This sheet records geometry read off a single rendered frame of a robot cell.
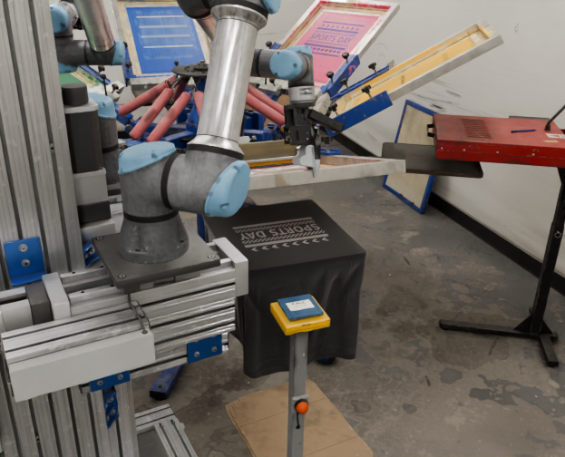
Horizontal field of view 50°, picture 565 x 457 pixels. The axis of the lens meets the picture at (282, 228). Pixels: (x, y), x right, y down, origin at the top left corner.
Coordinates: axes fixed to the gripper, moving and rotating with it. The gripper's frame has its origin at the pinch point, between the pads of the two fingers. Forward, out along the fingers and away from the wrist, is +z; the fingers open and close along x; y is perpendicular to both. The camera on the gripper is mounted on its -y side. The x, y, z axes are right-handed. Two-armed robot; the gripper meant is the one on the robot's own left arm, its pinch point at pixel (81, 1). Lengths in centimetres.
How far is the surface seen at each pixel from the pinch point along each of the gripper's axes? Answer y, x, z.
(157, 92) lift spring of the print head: 45, 20, 75
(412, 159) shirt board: 54, 143, 49
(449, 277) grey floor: 141, 203, 102
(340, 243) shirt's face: 60, 95, -39
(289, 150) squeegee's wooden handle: 43, 78, 2
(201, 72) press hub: 31, 40, 69
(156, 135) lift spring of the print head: 57, 24, 46
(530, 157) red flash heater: 38, 184, 20
